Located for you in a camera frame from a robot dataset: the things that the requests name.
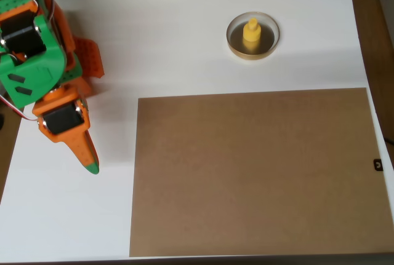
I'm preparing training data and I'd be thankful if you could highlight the brown rectangular board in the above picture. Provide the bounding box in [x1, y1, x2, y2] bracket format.
[129, 87, 386, 258]

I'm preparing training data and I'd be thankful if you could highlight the red white black gripper cable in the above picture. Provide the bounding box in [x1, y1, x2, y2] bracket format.
[0, 94, 40, 122]

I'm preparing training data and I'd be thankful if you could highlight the round shallow metal dish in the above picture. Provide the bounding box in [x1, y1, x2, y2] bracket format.
[226, 11, 281, 61]

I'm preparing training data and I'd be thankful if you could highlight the small yellow plastic piece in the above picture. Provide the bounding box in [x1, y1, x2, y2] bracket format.
[242, 17, 262, 54]

